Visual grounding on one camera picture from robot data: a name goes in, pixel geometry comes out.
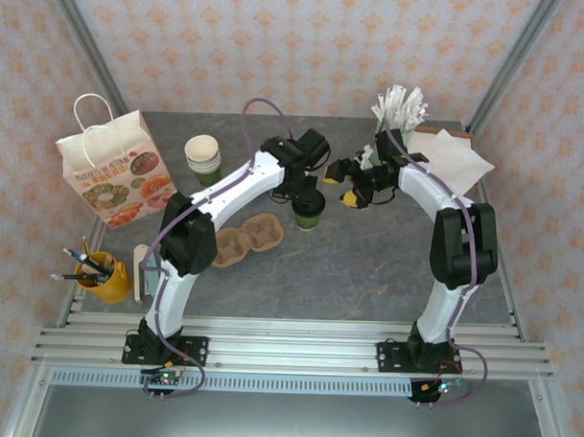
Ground grey metal base panel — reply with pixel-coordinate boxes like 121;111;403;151
5;380;570;437

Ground grey slotted cable duct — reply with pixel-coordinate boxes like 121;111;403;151
48;367;415;401

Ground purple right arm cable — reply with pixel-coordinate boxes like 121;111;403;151
376;129;498;408

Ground aluminium frame post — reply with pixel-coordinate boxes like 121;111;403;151
38;0;137;127
467;0;565;138

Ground white paper napkin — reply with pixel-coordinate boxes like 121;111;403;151
416;127;498;197
409;132;440;155

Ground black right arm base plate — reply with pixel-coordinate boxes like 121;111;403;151
375;340;464;377

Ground stack of green paper cups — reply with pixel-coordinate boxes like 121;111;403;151
183;133;223;188

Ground aluminium mounting rails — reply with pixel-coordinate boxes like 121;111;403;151
30;309;556;382

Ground black pen silver tip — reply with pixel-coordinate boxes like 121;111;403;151
61;247;110;276

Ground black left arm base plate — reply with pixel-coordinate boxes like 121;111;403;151
120;333;210;368

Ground brown pulp cup carrier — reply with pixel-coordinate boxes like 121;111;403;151
211;210;287;271

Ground brown cardboard tray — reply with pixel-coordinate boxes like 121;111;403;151
410;125;483;196

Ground printed white paper bag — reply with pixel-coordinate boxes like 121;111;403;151
51;92;175;233

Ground wooden stick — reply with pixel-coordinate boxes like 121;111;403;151
97;252;115;281

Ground yellow mug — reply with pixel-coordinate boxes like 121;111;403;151
72;250;134;305

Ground black plastic cup lid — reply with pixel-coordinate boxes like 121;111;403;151
291;192;327;219

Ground mint green straw cup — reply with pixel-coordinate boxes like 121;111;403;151
370;119;416;151

